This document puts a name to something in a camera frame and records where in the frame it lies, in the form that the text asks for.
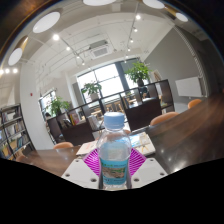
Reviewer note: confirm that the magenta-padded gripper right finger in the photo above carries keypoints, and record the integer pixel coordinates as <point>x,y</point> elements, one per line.
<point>148,171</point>

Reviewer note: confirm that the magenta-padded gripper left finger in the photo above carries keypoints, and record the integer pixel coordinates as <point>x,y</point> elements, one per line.
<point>78,171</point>

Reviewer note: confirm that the clear blue-capped water bottle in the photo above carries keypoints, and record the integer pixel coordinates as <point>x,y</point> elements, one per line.
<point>114,156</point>

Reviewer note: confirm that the blue and white cover book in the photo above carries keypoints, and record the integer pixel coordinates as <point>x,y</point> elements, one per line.
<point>143,143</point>

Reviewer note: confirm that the low dark divider shelf unit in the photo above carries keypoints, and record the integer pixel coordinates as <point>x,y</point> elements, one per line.
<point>143,115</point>

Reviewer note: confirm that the bushy green potted plant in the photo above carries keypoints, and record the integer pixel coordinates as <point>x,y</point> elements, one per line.
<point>57,105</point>

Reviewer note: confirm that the tall dark bookshelf unit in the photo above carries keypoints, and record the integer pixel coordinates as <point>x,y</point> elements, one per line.
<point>15,133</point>

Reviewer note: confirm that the person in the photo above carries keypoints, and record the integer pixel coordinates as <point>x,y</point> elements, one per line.
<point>143,91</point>

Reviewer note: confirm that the small white-potted green plant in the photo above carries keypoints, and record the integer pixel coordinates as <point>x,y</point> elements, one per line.
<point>91,89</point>

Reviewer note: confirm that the large dark-potted green plant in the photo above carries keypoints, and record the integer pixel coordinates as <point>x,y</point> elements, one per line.
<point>138,71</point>

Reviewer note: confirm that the ceiling air conditioner unit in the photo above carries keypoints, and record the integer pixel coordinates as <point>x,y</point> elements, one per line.
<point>100,50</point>

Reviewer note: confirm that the ceiling lights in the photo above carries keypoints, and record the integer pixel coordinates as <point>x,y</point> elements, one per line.
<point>46,22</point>

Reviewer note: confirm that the white wall radiator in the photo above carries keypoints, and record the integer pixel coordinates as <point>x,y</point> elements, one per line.
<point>189,86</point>

